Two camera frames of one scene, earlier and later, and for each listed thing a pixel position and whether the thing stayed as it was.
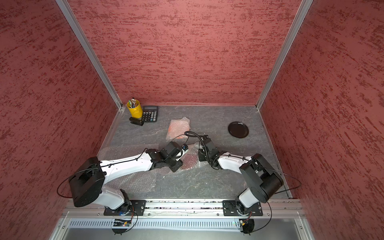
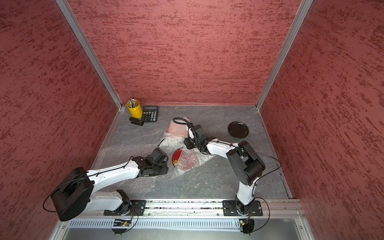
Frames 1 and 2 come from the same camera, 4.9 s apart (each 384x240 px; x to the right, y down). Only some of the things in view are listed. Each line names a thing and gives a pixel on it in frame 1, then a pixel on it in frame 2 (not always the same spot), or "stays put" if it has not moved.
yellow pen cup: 136,112 stays put
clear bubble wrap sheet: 137,184 stays put
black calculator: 150,113 stays put
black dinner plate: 238,129 stays put
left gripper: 178,165 to 164,169
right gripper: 200,153 to 188,143
